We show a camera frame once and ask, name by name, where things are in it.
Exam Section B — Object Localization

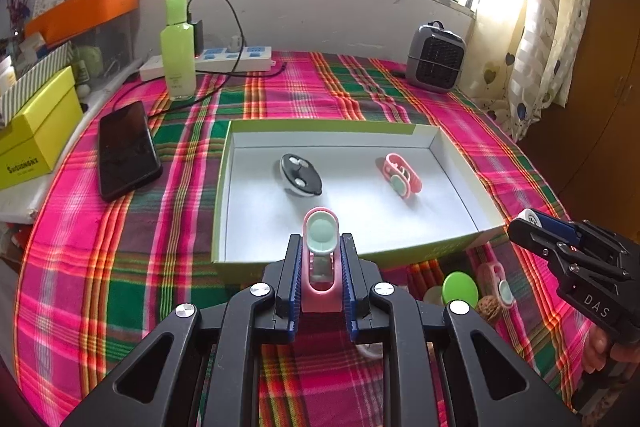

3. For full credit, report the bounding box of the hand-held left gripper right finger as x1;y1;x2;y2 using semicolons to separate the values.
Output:
341;233;582;427

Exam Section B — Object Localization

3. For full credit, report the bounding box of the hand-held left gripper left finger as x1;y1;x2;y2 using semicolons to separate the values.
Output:
60;233;303;427

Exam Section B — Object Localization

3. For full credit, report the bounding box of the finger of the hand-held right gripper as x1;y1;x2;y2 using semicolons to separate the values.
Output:
506;218;567;259
529;208;585;246

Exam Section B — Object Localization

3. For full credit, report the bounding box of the pink clip with green disc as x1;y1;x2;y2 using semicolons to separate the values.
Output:
477;261;517;310
301;207;343;313
377;152;423;200

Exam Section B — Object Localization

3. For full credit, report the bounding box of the brown walnut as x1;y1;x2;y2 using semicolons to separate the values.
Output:
475;298;502;320

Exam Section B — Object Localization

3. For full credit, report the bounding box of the green-edged white box tray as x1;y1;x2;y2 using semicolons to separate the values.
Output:
210;119;508;280

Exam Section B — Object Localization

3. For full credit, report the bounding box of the person's right hand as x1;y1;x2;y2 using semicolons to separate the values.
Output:
584;324;612;371

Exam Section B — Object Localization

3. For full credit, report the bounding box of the black round gadget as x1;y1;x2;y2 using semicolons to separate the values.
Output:
277;153;325;198

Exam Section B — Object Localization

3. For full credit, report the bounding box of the pink green plaid tablecloth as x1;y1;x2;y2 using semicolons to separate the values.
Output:
15;52;601;427

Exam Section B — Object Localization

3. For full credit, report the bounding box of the brown wooden cabinet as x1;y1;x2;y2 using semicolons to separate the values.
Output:
515;0;640;248

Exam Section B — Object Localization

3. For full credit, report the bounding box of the cream curtain with hearts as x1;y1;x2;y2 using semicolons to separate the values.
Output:
470;0;596;142

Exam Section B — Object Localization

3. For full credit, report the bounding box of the grey portable heater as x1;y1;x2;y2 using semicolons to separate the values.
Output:
405;21;467;94

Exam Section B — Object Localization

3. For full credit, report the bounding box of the black smartphone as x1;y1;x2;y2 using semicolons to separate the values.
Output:
97;101;163;202

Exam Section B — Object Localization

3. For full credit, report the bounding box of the white and blue power strip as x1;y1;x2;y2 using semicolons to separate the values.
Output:
192;46;273;72

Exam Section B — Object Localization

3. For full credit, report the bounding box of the white plastic block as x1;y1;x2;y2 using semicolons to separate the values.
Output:
139;55;166;82

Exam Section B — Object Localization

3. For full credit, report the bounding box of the light green bottle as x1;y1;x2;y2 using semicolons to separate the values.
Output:
160;0;198;102

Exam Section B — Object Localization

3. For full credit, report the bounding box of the black charger plug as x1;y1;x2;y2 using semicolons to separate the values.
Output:
189;19;206;58

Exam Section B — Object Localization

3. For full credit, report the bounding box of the white side table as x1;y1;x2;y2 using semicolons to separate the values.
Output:
0;184;53;228

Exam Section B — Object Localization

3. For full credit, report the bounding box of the yellow cardboard box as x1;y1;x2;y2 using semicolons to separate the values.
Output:
0;67;85;190

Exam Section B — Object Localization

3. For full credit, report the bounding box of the striped cardboard box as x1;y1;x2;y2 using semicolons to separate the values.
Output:
0;42;76;128

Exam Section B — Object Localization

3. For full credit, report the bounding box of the orange lid storage bin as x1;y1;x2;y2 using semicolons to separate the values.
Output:
24;0;140;82

